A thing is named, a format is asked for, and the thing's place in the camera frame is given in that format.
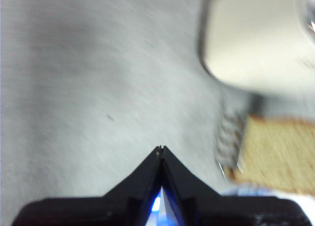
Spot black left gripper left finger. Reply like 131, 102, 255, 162
11, 145, 163, 226

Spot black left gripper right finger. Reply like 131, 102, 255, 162
161, 145, 314, 226

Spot brown crusted bread slice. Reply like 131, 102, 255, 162
230, 114, 315, 195

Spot cream and chrome toaster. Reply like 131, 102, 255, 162
198, 0, 315, 93

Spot silver wire bread rack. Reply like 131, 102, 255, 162
215, 93, 247, 182

